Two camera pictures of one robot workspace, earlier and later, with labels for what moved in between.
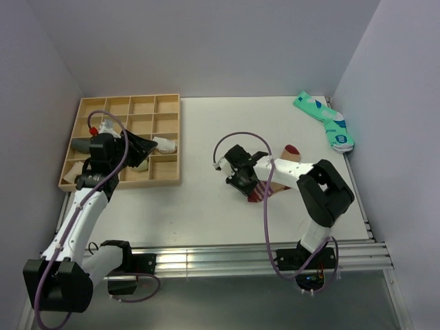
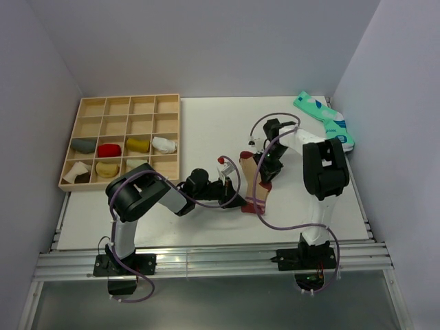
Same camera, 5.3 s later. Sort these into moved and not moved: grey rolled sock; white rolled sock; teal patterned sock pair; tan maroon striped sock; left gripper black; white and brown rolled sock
Moved: left gripper black; tan maroon striped sock
Not moved: white and brown rolled sock; white rolled sock; grey rolled sock; teal patterned sock pair
